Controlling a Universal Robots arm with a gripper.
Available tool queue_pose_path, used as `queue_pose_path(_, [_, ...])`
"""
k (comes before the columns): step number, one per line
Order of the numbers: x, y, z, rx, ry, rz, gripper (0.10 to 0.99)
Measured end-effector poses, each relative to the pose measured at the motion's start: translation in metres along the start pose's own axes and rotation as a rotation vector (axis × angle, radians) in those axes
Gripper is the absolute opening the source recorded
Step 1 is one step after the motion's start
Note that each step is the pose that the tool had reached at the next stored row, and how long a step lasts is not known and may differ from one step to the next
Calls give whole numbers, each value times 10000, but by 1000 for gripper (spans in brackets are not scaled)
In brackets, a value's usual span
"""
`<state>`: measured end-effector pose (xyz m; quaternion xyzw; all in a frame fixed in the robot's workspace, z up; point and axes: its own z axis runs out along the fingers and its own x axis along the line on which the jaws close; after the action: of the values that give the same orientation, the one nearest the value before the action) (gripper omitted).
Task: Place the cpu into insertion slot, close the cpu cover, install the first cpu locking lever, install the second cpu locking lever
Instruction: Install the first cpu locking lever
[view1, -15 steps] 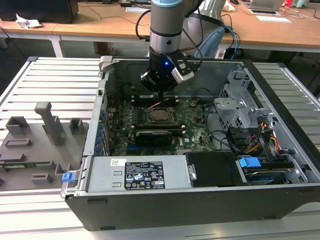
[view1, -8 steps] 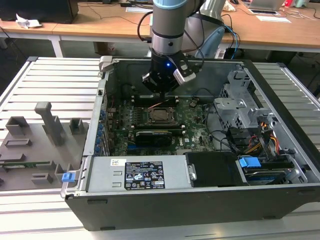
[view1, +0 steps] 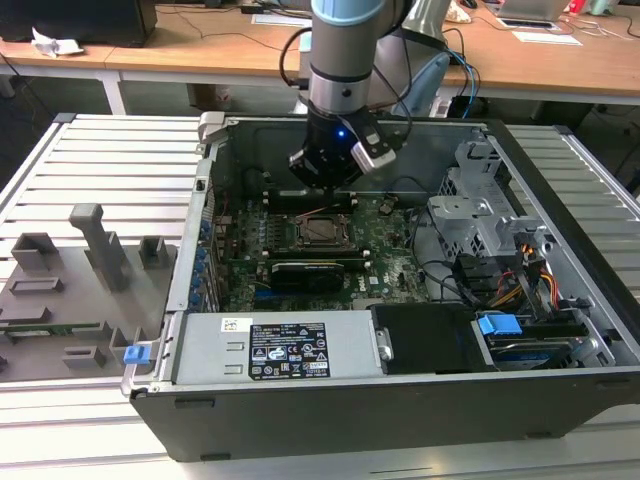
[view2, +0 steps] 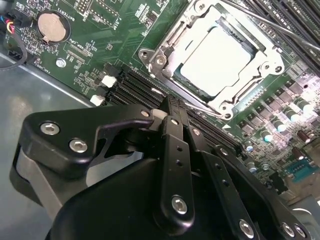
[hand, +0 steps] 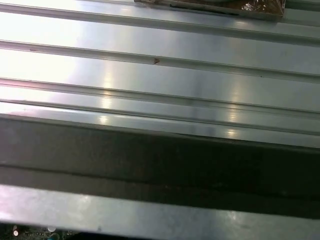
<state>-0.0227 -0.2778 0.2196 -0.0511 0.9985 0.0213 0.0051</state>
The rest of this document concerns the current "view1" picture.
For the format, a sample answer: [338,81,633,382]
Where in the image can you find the thin wire locking lever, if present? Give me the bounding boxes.
[295,202,337,220]

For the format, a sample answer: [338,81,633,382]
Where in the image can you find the CPU socket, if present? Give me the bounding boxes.
[289,212,360,252]

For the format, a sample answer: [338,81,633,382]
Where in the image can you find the blue expansion slot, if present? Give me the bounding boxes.
[253,284,301,307]

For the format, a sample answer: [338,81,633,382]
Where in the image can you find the grey case latch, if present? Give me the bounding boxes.
[197,112,226,146]

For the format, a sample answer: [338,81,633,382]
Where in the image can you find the green motherboard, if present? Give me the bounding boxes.
[212,194,436,314]

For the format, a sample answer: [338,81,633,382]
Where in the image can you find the black graphics card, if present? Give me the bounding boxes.
[269,259,347,294]

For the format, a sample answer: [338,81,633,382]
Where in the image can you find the silver metal drive cage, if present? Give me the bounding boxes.
[427,139,554,261]

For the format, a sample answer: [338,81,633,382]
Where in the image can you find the wooden desk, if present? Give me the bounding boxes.
[439,9,640,107]
[0,3,312,117]

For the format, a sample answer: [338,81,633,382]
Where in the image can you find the black plastic shroud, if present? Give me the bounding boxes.
[372,302,496,376]

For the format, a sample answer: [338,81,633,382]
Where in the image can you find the grey power supply unit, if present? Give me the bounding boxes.
[169,309,386,386]

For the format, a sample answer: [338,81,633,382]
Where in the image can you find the silver laptop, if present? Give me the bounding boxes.
[497,0,571,29]

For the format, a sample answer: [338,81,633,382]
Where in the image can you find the hard disk in blue carrier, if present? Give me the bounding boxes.
[474,310,576,372]

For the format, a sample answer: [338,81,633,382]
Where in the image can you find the black open PC case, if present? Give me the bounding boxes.
[127,112,640,464]

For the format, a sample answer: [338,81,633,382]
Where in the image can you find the blue case latch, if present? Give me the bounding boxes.
[122,344,151,366]

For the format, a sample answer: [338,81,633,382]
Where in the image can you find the black computer box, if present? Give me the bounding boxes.
[0,0,159,49]

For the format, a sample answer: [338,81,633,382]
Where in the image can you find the crumpled white paper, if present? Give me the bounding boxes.
[30,27,86,57]

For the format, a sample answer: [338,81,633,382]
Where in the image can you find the grey parts rack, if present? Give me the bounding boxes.
[0,202,179,384]

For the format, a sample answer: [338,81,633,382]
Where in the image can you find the green RAM stick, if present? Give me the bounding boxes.
[0,321,104,337]

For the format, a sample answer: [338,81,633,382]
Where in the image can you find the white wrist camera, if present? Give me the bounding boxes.
[349,127,399,175]

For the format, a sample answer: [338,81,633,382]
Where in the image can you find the thin black cable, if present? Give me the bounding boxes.
[387,176,434,197]

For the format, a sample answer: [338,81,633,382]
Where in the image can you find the thick black cable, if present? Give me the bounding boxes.
[410,205,484,307]

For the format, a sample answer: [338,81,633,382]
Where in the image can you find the blue cable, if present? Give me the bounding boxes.
[449,49,482,119]

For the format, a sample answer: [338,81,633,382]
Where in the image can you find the yellow orange wire bundle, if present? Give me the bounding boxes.
[492,242,557,309]

